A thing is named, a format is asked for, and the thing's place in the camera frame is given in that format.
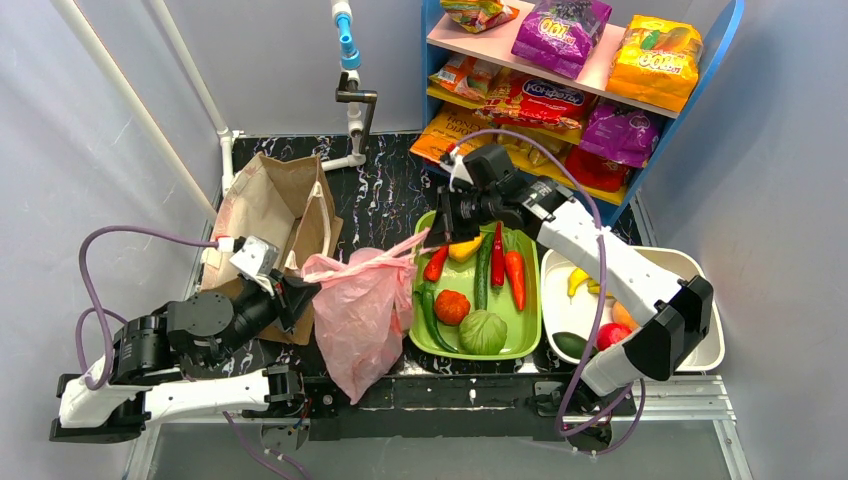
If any yellow snack bag top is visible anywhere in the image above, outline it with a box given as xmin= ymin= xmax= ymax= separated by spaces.
xmin=606 ymin=15 xmax=704 ymax=113

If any red candy bag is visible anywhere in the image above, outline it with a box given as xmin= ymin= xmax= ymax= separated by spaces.
xmin=474 ymin=70 xmax=596 ymax=131

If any yellow bell pepper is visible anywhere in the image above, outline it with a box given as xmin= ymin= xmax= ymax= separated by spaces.
xmin=448 ymin=234 xmax=484 ymax=263

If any green cucumber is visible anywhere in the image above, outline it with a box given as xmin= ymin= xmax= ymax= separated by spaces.
xmin=473 ymin=232 xmax=494 ymax=310

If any pink plastic grocery bag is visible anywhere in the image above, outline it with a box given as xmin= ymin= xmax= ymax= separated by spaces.
xmin=301 ymin=231 xmax=427 ymax=405

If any peach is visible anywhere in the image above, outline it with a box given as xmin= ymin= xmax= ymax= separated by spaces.
xmin=611 ymin=301 xmax=639 ymax=331

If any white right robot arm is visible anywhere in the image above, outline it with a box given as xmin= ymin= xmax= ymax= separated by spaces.
xmin=423 ymin=144 xmax=714 ymax=396

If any small red orange pepper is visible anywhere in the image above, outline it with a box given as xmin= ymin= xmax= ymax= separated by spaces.
xmin=423 ymin=245 xmax=449 ymax=283

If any white plastic tray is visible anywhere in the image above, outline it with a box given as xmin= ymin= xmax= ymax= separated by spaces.
xmin=540 ymin=246 xmax=726 ymax=373

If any orange bumpy fruit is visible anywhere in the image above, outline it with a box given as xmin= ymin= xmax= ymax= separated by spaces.
xmin=434 ymin=290 xmax=471 ymax=326

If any brown paper bag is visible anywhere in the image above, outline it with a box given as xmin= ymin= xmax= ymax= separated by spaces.
xmin=200 ymin=152 xmax=344 ymax=347

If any blue wooden shelf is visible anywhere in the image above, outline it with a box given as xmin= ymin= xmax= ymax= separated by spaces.
xmin=421 ymin=0 xmax=746 ymax=226

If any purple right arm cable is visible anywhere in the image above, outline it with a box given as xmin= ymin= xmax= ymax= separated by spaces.
xmin=447 ymin=128 xmax=648 ymax=458

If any white pipe camera stand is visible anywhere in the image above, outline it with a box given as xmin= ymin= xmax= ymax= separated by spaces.
xmin=322 ymin=0 xmax=378 ymax=172

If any gold snack bag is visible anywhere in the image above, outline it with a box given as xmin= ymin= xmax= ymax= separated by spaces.
xmin=496 ymin=124 xmax=570 ymax=166

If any green plastic tray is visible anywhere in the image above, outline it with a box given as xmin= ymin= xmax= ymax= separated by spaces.
xmin=409 ymin=210 xmax=542 ymax=361

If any green avocado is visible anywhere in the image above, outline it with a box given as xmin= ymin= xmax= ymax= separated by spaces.
xmin=552 ymin=332 xmax=599 ymax=364

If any purple snack bag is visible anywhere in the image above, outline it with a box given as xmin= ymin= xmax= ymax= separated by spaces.
xmin=578 ymin=99 xmax=665 ymax=169
xmin=511 ymin=0 xmax=612 ymax=80

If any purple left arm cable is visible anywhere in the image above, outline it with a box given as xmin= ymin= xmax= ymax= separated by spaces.
xmin=74 ymin=225 xmax=313 ymax=480

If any white diagonal pipe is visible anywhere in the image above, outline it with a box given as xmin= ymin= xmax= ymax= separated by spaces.
xmin=51 ymin=0 xmax=217 ymax=222

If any orange striped snack bag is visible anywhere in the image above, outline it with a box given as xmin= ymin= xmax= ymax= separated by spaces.
xmin=428 ymin=53 xmax=502 ymax=102

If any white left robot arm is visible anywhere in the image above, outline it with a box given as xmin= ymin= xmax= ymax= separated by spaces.
xmin=49 ymin=272 xmax=321 ymax=444

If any red chili pepper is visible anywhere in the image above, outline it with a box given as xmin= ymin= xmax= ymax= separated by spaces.
xmin=490 ymin=222 xmax=505 ymax=289

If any aluminium base frame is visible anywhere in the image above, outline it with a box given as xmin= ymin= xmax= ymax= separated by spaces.
xmin=126 ymin=373 xmax=752 ymax=479

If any orange honey dijon bag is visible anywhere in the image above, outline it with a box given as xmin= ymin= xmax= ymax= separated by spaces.
xmin=410 ymin=103 xmax=494 ymax=164

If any green cabbage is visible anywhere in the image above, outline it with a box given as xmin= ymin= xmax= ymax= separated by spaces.
xmin=458 ymin=310 xmax=508 ymax=355

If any purple snack bag lower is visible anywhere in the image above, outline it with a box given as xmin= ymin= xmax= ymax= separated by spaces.
xmin=578 ymin=99 xmax=665 ymax=169

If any purple snack bag top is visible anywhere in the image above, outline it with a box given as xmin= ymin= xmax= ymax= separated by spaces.
xmin=511 ymin=0 xmax=612 ymax=80

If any colourful snack bag top left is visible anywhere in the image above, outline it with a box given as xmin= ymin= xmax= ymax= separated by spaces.
xmin=439 ymin=0 xmax=520 ymax=34

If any red apple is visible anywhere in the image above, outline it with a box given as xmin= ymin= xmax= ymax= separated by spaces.
xmin=595 ymin=322 xmax=632 ymax=351

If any yellow banana bunch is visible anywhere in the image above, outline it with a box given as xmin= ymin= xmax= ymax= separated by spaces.
xmin=567 ymin=268 xmax=601 ymax=298

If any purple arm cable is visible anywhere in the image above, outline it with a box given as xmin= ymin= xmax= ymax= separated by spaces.
xmin=74 ymin=225 xmax=313 ymax=480
xmin=447 ymin=128 xmax=648 ymax=458

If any orange carrot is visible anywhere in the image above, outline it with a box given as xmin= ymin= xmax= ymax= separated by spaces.
xmin=504 ymin=231 xmax=527 ymax=311

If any dark green chili pepper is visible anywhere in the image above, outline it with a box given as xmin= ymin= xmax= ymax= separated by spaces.
xmin=414 ymin=283 xmax=459 ymax=353

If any red snack bag lower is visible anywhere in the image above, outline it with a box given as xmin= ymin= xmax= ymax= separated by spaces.
xmin=564 ymin=147 xmax=632 ymax=193

